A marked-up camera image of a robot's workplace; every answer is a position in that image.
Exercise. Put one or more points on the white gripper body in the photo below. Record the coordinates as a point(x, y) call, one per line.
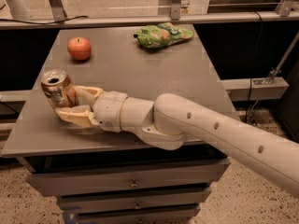
point(108, 109)

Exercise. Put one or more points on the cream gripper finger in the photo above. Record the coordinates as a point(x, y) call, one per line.
point(88, 94)
point(80, 115)

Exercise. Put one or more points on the orange soda can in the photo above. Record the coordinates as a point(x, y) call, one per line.
point(58, 88)

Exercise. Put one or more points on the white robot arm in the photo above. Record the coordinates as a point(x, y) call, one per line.
point(170, 120)

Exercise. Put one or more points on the red apple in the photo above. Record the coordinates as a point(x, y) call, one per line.
point(79, 48)

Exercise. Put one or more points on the grey drawer cabinet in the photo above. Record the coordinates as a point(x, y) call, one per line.
point(45, 145)

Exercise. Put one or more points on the top grey drawer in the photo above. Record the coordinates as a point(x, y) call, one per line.
point(129, 177)

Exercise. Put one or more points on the grey drawer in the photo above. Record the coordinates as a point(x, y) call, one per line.
point(129, 177)
point(134, 199)
point(140, 216)

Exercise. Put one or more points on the green chip bag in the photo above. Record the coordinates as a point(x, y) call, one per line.
point(161, 35)

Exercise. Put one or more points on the white pipe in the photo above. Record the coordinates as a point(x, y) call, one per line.
point(18, 9)

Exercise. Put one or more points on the middle grey drawer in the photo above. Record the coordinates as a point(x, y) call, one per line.
point(134, 199)

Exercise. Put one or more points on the bottom grey drawer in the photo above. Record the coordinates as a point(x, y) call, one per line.
point(140, 216)

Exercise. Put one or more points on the diagonal metal strut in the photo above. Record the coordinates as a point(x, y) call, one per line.
point(275, 71)

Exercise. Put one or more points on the grey metal rail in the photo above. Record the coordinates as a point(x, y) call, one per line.
point(85, 22)

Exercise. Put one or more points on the left metal bracket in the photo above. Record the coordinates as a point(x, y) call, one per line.
point(58, 11)

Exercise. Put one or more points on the metal bracket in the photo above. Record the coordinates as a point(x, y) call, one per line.
point(175, 9)
point(284, 8)
point(58, 11)

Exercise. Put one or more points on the middle metal bracket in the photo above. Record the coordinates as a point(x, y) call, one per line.
point(175, 9)

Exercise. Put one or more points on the right metal bracket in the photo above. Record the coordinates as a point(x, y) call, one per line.
point(284, 8)

